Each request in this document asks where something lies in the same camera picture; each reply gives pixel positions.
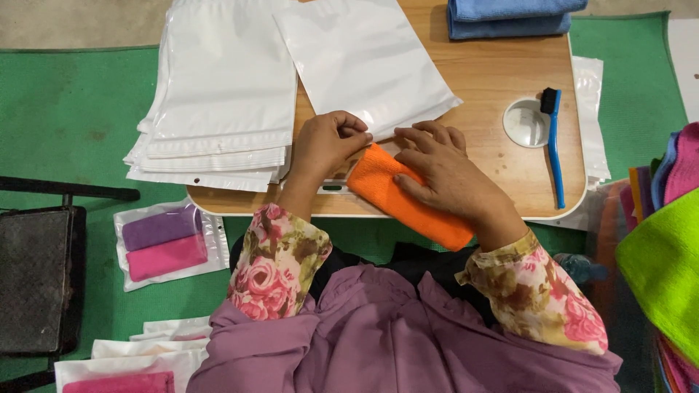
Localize person's right hand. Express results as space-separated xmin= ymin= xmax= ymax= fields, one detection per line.
xmin=393 ymin=120 xmax=529 ymax=245

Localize person's left hand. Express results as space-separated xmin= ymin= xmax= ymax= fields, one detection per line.
xmin=288 ymin=111 xmax=374 ymax=190

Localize orange microfibre cloth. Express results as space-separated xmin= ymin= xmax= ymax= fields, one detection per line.
xmin=347 ymin=143 xmax=475 ymax=252

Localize single white zip pouch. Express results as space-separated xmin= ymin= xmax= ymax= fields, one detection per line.
xmin=272 ymin=0 xmax=464 ymax=144

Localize person's black garment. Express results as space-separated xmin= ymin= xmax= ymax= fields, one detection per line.
xmin=229 ymin=235 xmax=499 ymax=328

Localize wooden lap table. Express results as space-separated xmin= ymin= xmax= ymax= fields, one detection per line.
xmin=186 ymin=0 xmax=588 ymax=221

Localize stack of white pouch bags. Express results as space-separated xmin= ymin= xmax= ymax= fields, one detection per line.
xmin=123 ymin=0 xmax=299 ymax=193

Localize clear pouch with two cloths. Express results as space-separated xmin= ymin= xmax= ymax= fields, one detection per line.
xmin=113 ymin=198 xmax=231 ymax=293

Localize glossy white bags under table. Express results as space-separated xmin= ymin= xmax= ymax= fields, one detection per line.
xmin=570 ymin=56 xmax=612 ymax=187

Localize blue folded towel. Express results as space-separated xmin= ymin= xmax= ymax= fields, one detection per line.
xmin=447 ymin=7 xmax=572 ymax=40
xmin=448 ymin=0 xmax=589 ymax=23

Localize purple folded cloth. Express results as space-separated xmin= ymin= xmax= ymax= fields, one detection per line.
xmin=122 ymin=206 xmax=204 ymax=252

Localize person's mauve scarf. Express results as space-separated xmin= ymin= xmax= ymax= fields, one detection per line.
xmin=186 ymin=264 xmax=624 ymax=393

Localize pink folded cloth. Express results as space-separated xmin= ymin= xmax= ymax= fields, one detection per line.
xmin=126 ymin=234 xmax=209 ymax=283

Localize heap of coloured cloths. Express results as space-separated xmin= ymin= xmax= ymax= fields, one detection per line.
xmin=595 ymin=121 xmax=699 ymax=393

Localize lime green cloth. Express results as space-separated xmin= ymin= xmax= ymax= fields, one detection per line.
xmin=615 ymin=188 xmax=699 ymax=368

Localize green floor mat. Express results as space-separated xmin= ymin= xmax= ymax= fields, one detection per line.
xmin=0 ymin=11 xmax=689 ymax=384

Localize pile of packed white pouches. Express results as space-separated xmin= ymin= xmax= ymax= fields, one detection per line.
xmin=54 ymin=316 xmax=214 ymax=393

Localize black metal stool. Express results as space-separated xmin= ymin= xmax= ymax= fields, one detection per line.
xmin=0 ymin=176 xmax=142 ymax=393

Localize blue handled black brush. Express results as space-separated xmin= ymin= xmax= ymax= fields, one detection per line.
xmin=540 ymin=87 xmax=566 ymax=210

